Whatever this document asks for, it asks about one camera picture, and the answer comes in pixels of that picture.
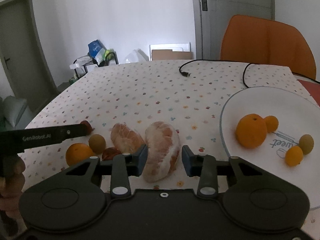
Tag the person's left hand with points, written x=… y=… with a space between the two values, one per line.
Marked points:
x=11 y=190

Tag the blue plastic bag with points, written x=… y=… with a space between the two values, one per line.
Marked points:
x=96 y=49

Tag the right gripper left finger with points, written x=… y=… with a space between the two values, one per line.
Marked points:
x=124 y=166

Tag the dark red plum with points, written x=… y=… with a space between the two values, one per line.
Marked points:
x=109 y=153
x=89 y=128

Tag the cardboard and white board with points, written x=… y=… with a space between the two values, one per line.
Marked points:
x=170 y=51

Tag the white ceramic plate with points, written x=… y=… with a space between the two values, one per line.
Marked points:
x=296 y=115

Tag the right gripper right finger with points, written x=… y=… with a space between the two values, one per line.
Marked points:
x=204 y=167

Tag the peeled pomelo piece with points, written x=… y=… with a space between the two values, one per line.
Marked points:
x=164 y=145
x=125 y=139

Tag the small kumquat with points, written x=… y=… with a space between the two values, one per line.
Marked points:
x=272 y=123
x=294 y=156

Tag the dotted white tablecloth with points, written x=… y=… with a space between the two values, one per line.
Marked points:
x=139 y=94

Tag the black metal storage rack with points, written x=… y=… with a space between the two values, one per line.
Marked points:
x=85 y=64

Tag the green kiwi fruit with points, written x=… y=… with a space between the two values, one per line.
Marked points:
x=97 y=143

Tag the white plastic bag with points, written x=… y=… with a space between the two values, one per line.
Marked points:
x=137 y=55

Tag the orange cartoon table mat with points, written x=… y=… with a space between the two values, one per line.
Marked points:
x=312 y=88

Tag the olive green side door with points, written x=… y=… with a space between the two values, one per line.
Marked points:
x=22 y=56

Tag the orange chair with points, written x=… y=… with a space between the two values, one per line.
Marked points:
x=257 y=40

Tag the large orange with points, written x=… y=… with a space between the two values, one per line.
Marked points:
x=251 y=131

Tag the grey sofa cushion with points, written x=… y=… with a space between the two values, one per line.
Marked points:
x=13 y=113

